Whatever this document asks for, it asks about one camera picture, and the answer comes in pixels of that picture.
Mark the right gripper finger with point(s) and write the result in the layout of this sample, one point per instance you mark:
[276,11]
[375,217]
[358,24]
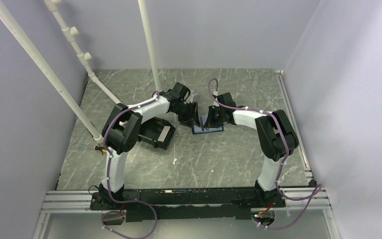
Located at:
[212,110]
[208,123]

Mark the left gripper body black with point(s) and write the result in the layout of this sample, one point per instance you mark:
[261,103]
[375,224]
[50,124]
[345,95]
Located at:
[186,107]

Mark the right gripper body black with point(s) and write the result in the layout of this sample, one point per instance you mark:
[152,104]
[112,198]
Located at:
[219,119]

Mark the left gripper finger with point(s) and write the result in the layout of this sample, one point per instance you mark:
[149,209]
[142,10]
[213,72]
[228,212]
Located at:
[194,114]
[186,121]

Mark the blue leather card holder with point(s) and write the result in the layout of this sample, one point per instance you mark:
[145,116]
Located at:
[203,130]

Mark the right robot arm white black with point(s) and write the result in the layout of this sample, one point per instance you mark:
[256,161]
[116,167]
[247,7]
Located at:
[275,133]

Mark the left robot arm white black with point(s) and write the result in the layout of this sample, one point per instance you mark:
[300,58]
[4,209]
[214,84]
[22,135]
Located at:
[122,129]

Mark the stack of cards in tray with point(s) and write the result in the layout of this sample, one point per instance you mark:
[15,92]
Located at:
[164,133]

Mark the black card tray box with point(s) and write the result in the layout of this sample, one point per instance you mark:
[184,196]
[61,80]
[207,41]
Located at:
[150,131]

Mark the yellow black screwdriver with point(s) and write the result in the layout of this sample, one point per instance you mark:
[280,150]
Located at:
[96,148]

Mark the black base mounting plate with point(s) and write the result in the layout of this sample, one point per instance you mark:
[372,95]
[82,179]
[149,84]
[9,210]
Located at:
[187,203]

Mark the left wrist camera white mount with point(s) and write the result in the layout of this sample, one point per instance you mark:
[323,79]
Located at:
[193,96]

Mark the aluminium extrusion rail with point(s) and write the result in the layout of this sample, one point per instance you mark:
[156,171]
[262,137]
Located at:
[80,202]

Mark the white PVC pipe frame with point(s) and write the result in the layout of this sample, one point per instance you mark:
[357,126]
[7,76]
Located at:
[70,34]

